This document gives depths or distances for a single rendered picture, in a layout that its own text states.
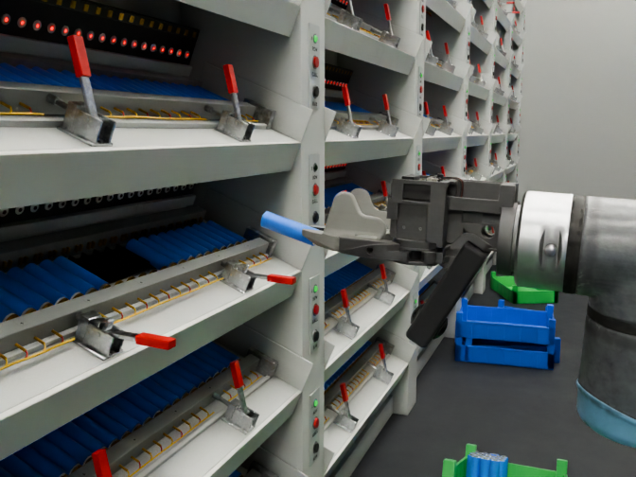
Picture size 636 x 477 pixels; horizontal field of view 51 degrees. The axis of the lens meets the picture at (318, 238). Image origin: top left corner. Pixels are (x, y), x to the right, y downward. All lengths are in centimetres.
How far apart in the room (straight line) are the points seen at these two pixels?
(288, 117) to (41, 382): 55
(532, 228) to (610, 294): 9
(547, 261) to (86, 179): 40
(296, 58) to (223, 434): 53
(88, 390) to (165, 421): 24
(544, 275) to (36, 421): 44
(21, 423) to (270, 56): 63
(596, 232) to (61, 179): 45
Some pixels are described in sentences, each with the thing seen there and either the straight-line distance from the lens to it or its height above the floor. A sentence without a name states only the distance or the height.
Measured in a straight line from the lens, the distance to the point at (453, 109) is 233.
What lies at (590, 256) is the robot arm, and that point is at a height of 63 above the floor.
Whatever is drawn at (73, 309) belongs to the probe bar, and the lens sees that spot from 65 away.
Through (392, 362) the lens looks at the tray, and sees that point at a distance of 170.
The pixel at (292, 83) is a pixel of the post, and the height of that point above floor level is 80.
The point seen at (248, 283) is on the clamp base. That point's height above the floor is 54.
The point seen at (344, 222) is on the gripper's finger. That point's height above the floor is 64.
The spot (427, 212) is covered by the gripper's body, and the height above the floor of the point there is 66.
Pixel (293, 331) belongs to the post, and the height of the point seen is 43.
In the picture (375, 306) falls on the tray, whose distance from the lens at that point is 149.
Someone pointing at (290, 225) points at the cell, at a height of 63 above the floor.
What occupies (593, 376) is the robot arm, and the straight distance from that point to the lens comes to 66.
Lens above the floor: 73
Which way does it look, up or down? 9 degrees down
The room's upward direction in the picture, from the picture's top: straight up
